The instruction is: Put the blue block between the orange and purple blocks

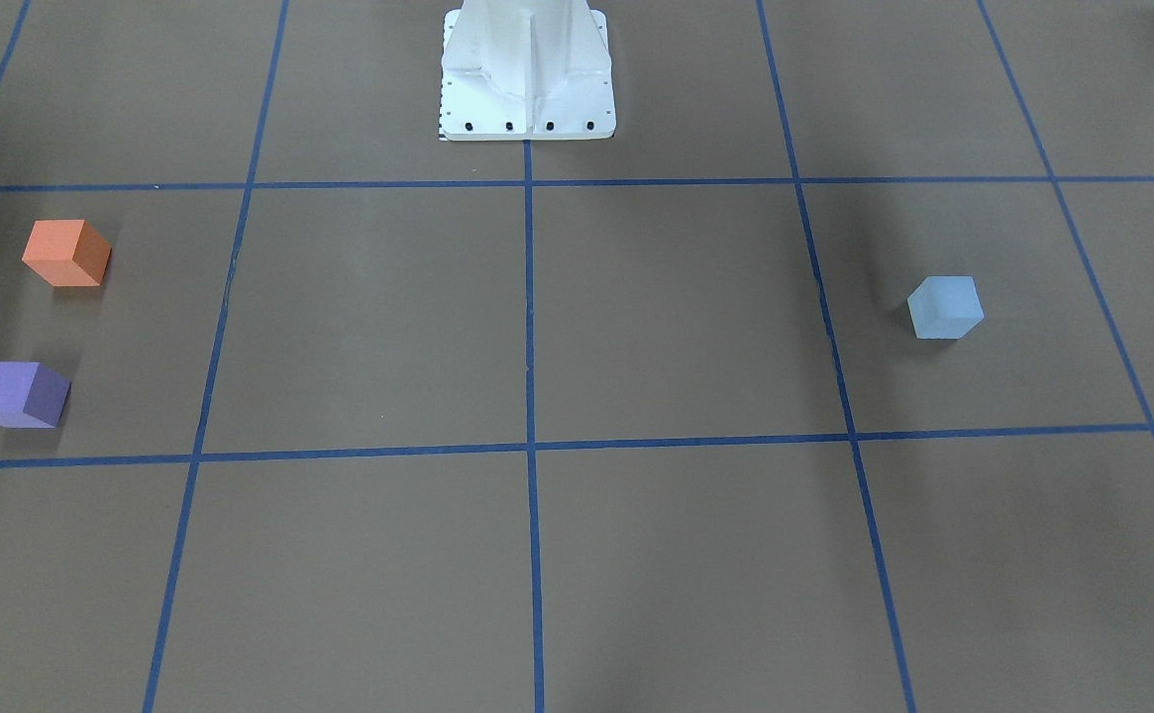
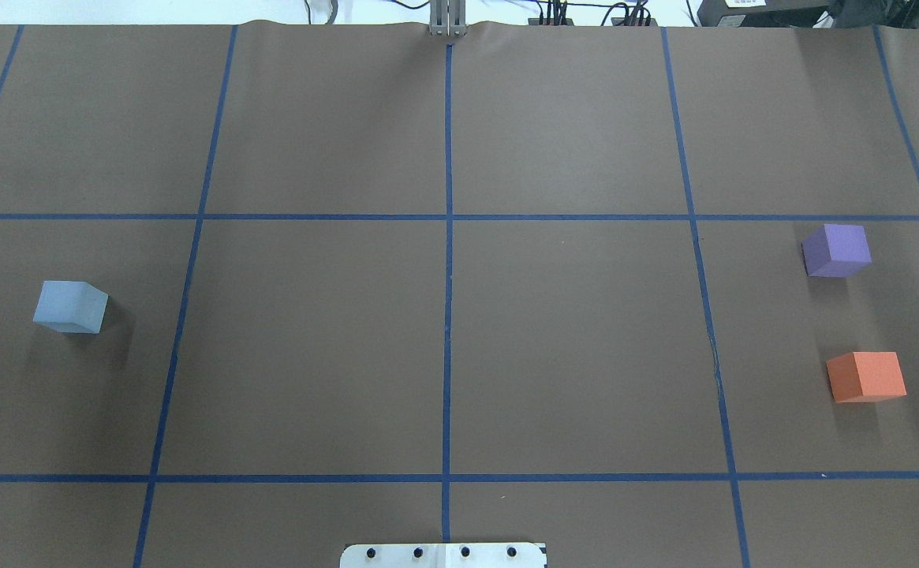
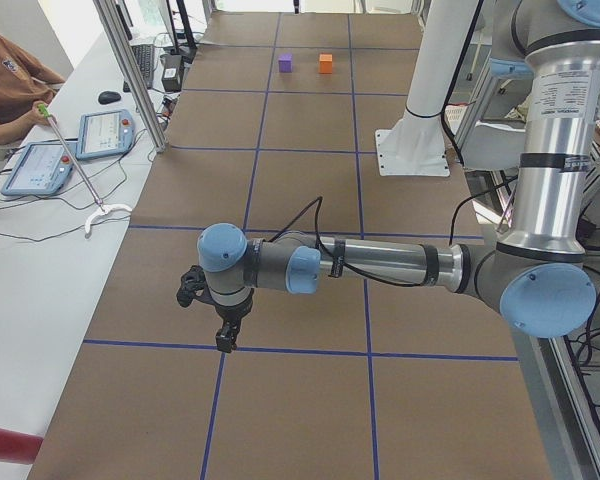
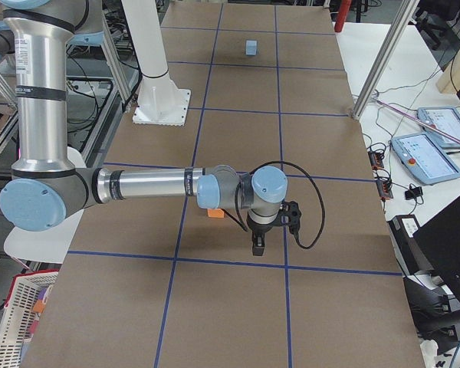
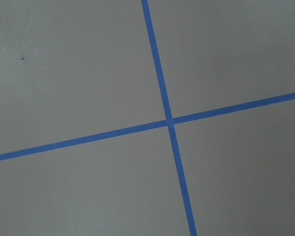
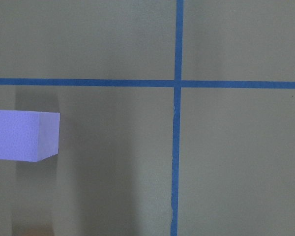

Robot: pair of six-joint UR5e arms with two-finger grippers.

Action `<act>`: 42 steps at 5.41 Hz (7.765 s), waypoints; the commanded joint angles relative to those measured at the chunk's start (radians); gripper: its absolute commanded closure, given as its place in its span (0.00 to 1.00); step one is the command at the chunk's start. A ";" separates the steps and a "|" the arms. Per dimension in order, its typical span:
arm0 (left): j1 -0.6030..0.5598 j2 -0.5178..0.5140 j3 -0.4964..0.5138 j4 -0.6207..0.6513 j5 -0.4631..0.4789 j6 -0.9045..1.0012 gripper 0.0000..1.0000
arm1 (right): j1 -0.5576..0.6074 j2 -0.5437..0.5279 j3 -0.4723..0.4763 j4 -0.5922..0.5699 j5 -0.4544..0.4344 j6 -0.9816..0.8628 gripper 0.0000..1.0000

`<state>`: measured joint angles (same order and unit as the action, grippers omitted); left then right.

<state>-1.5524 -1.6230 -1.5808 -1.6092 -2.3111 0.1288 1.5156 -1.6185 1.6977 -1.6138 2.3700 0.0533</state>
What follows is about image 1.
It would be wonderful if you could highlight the light blue foam block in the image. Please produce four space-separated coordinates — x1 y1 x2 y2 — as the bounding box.
907 275 986 340

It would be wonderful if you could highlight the orange foam block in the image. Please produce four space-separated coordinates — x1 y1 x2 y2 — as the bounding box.
21 220 113 288

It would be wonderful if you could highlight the purple foam block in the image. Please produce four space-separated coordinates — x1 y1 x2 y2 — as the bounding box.
0 361 72 429

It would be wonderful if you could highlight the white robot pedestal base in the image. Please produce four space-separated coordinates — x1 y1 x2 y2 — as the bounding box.
439 1 617 142

